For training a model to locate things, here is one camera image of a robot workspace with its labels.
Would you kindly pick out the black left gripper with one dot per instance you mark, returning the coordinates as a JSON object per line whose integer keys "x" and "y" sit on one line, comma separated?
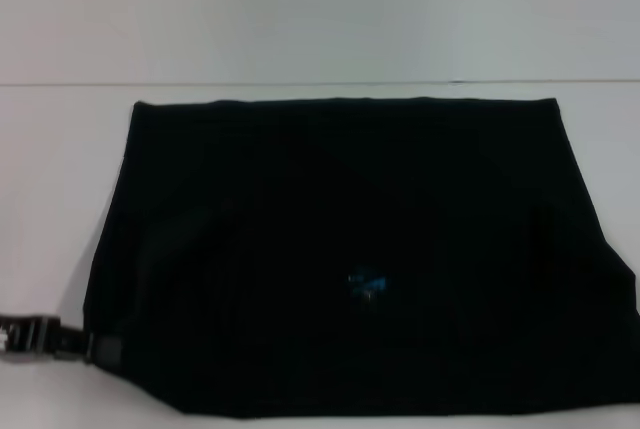
{"x": 30, "y": 339}

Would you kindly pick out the black shirt with FREE print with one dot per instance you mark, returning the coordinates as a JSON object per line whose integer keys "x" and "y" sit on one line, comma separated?
{"x": 325, "y": 199}

